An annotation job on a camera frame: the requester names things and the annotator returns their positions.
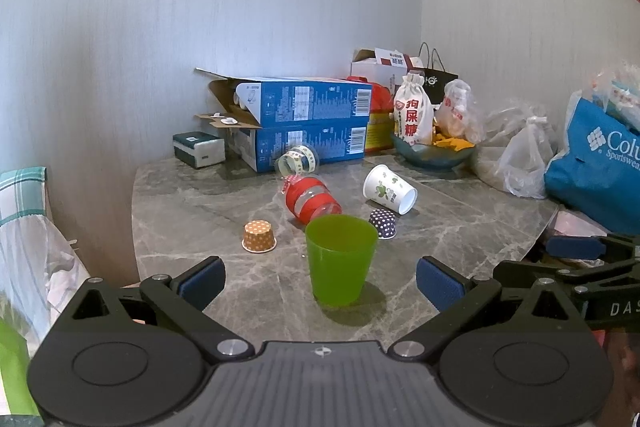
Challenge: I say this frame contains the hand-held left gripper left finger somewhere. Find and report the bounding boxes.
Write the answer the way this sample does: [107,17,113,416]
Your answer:
[54,256,254,362]

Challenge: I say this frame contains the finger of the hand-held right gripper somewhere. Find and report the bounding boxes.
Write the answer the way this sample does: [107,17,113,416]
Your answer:
[492,259,640,298]
[546,233,640,264]

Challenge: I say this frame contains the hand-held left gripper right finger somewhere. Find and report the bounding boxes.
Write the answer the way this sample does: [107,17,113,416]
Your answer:
[387,256,592,361]

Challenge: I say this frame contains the green plastic cup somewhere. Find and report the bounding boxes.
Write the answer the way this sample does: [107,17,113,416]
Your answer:
[305,214,379,308]

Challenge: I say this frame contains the orange dotted paper cup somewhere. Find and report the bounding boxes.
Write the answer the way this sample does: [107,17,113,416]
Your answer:
[241,220,278,254]

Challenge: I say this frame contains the purple dotted paper cup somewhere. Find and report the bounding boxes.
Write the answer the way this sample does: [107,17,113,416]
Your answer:
[368,208,398,240]

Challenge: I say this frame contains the white paper cup green print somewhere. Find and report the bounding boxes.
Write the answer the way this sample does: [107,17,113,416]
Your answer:
[362,164,418,215]

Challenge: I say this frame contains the red plastic cup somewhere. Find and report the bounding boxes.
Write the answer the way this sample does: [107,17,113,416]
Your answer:
[281,174,344,225]

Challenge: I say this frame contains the clear cup patterned band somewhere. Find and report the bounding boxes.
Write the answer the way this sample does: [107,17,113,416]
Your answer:
[274,145,321,178]

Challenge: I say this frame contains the pink plastic bag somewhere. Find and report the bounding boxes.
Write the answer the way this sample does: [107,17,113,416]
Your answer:
[552,206,610,239]

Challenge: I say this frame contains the blue shopping bag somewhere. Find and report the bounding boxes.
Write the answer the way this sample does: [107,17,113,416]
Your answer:
[544,91,640,235]

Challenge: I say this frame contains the clear plastic bag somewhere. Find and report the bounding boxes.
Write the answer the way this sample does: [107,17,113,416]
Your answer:
[472,104,560,200]

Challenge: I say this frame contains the blue bowl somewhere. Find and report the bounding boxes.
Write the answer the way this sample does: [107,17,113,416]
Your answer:
[391,132,481,170]

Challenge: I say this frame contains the small green white box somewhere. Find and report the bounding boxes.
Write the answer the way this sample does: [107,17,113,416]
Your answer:
[172,131,227,169]

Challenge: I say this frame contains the orange snack packets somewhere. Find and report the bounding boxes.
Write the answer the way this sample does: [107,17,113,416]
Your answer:
[432,132,474,154]

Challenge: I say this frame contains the packets in shopping bag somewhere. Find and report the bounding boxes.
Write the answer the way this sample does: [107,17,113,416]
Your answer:
[592,62,640,132]

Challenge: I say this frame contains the red yellow box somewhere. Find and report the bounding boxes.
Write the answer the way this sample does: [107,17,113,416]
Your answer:
[367,84,402,152]

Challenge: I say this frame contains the white cloth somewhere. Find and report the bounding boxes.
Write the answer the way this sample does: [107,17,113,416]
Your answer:
[0,214,91,343]

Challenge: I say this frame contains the plastic bag of snacks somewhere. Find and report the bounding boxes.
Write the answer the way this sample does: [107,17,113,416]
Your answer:
[435,79,487,145]

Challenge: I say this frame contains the blue cardboard box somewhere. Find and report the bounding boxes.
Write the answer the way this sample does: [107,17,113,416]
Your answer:
[195,113,371,174]
[195,68,373,128]

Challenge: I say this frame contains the black paper bag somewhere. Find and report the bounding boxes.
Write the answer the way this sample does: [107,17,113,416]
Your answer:
[417,42,460,108]

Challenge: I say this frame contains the green plaid cloth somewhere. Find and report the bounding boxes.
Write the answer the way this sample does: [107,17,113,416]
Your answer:
[0,166,49,228]

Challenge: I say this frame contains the green bag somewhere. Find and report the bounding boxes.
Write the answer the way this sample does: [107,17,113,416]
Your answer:
[0,314,42,418]

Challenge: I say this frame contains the white carton box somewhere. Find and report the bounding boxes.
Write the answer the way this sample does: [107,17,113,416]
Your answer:
[350,48,426,95]

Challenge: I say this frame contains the white drawstring pouch red print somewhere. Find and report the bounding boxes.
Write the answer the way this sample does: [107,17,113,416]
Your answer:
[392,72,435,146]

